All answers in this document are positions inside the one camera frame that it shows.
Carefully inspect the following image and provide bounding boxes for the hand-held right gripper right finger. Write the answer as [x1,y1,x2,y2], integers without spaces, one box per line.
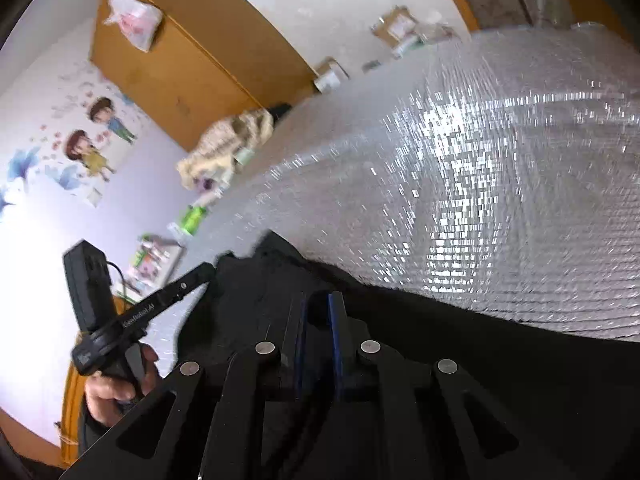
[327,291,571,480]

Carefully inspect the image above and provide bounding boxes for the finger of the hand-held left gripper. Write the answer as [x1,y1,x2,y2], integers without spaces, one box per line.
[169,261,218,305]

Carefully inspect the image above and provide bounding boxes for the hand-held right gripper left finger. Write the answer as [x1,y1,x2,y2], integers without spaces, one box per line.
[57,292,308,480]

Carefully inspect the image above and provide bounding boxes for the black garment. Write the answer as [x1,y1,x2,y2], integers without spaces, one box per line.
[175,230,640,480]

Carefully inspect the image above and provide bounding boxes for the person's left hand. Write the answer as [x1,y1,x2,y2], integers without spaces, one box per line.
[84,345,161,426]

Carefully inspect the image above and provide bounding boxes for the stack of pink packets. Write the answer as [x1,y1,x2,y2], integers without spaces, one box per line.
[125,234,183,296]

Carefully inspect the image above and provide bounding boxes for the wooden headboard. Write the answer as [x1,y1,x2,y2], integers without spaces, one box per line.
[0,290,146,468]

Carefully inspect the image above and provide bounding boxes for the beige floral blanket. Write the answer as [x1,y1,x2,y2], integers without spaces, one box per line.
[176,109,275,191]

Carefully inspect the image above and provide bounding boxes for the wooden wardrobe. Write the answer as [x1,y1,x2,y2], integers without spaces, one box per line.
[90,0,333,153]

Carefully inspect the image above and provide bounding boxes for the silver quilted foil mat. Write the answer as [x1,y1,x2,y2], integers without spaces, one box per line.
[145,22,640,346]

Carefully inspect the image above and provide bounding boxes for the white carton box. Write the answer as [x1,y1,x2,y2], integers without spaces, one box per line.
[312,57,351,93]

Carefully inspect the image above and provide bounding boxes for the pink plastic bag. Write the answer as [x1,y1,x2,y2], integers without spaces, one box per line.
[102,0,163,53]

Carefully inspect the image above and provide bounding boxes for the brown cardboard box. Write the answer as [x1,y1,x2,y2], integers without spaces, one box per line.
[370,6,418,43]

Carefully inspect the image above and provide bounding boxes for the pile of white plastic bags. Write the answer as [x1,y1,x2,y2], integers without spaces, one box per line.
[390,12,461,58]

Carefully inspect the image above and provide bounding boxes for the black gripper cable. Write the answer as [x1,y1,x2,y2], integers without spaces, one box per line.
[106,259,137,307]

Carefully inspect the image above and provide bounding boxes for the cartoon wall sticker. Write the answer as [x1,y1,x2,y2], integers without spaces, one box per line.
[0,67,151,221]

